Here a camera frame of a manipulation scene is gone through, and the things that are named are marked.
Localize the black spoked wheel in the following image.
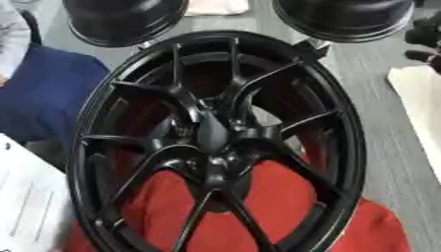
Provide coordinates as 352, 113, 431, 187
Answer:
65, 30, 369, 252

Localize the black round wheel rim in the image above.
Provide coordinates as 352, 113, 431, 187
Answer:
270, 0, 417, 44
60, 0, 192, 48

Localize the white cloth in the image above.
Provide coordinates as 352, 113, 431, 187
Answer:
184, 0, 252, 17

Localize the person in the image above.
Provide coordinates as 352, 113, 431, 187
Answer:
0, 0, 112, 171

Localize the cream flat board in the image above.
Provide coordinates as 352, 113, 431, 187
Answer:
386, 64, 441, 185

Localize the white paper sheet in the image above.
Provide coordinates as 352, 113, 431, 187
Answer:
0, 132, 78, 252

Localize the black chair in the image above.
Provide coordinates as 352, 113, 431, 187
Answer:
403, 11, 441, 75

